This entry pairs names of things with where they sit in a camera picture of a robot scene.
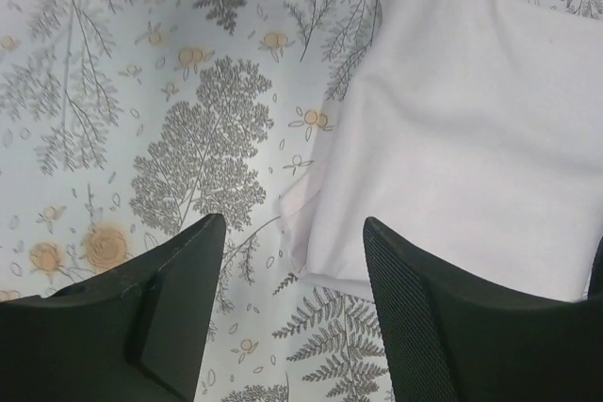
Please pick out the white t shirt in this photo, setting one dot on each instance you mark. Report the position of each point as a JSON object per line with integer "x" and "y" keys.
{"x": 473, "y": 128}

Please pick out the floral table mat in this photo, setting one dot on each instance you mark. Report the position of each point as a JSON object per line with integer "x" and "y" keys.
{"x": 124, "y": 122}

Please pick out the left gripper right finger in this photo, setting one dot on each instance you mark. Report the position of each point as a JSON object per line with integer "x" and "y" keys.
{"x": 449, "y": 335}

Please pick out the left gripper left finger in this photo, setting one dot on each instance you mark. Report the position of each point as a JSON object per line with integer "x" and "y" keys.
{"x": 136, "y": 332}

